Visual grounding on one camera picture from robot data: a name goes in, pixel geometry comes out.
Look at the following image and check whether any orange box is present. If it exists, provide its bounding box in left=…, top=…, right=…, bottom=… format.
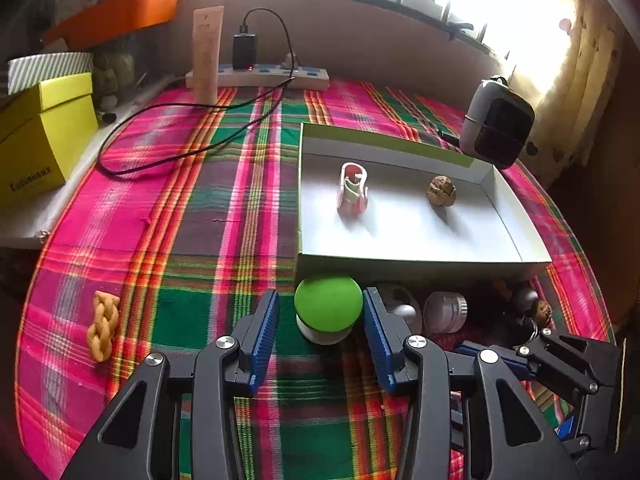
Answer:
left=43, top=0, right=178, bottom=51

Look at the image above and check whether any yellow heart curtain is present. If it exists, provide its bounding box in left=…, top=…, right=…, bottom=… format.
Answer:
left=510, top=0, right=625, bottom=188

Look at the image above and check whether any panda round toy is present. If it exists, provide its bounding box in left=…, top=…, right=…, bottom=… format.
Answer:
left=376, top=282, right=423, bottom=334

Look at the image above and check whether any black charger adapter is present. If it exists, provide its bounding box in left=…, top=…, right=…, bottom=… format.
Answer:
left=232, top=34, right=257, bottom=70

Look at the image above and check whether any black rectangular device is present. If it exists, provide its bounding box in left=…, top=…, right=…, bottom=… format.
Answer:
left=463, top=282, right=538, bottom=348

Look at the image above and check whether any pink plaid tablecloth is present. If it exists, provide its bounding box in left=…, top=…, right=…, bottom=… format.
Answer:
left=13, top=78, right=616, bottom=480

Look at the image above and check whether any white power strip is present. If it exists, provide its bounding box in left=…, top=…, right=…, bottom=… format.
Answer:
left=218, top=64, right=330, bottom=91

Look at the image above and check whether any grey black mini heater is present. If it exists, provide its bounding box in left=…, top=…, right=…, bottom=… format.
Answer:
left=459, top=76, right=535, bottom=169

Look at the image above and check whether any brown walnut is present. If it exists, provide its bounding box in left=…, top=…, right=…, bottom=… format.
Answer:
left=426, top=176, right=457, bottom=207
left=532, top=299, right=552, bottom=330

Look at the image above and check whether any white round jar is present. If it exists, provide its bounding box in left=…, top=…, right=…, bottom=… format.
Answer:
left=422, top=292, right=468, bottom=334

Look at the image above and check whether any green striped box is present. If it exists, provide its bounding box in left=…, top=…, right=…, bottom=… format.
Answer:
left=1, top=52, right=93, bottom=96

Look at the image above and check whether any yellow shoe box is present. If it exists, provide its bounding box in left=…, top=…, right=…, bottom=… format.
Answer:
left=0, top=73, right=99, bottom=207

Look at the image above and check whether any pink clip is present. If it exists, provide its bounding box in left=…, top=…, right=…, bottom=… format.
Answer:
left=337, top=162, right=368, bottom=218

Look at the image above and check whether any yellow braided chain toy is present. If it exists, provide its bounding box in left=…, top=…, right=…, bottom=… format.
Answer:
left=86, top=290, right=120, bottom=363

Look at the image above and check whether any green mushroom massager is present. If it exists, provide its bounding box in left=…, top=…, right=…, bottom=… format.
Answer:
left=294, top=275, right=363, bottom=346

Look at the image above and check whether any pink cream tube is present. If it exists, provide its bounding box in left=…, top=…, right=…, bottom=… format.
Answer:
left=192, top=6, right=224, bottom=105

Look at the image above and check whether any white plug on strip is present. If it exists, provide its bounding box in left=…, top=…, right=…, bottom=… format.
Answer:
left=281, top=53, right=299, bottom=70

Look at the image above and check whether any white mushroom massager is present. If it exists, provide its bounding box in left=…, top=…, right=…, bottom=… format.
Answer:
left=510, top=287, right=539, bottom=314

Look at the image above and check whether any white cardboard box tray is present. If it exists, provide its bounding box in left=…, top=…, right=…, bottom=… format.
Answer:
left=295, top=124, right=551, bottom=288

